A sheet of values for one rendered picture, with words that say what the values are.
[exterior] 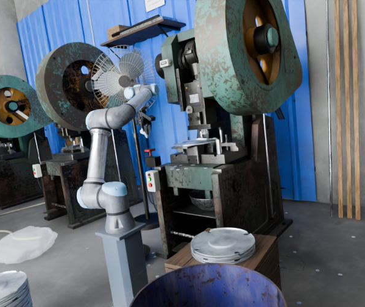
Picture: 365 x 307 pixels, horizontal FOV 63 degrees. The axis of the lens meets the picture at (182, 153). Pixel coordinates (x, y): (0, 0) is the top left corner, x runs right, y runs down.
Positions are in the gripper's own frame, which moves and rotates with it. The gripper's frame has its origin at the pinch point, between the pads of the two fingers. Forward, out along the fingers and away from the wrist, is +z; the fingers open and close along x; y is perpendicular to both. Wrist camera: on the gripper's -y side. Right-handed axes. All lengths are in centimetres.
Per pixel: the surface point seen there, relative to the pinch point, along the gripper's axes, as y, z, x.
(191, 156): -32.4, 15.6, -5.6
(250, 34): -75, -51, -17
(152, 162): -3.6, 17.9, 2.9
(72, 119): 99, -20, -1
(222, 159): -53, 18, -9
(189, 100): -28.3, -20.4, -15.0
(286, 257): -80, 85, -29
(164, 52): -16, -54, -10
